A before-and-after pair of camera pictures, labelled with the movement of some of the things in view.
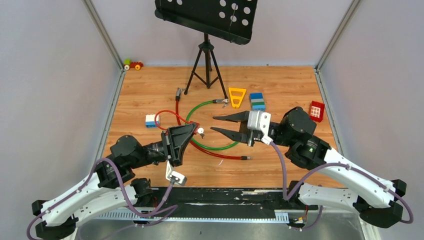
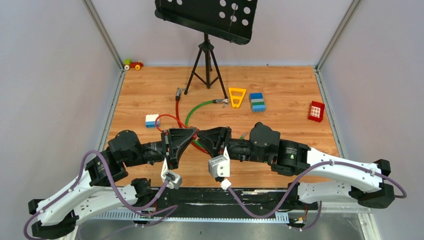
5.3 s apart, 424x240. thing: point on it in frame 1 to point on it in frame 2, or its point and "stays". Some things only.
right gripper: (245, 136) to (214, 140)
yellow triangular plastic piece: (237, 97) stays
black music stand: (232, 20) stays
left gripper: (175, 140) stays
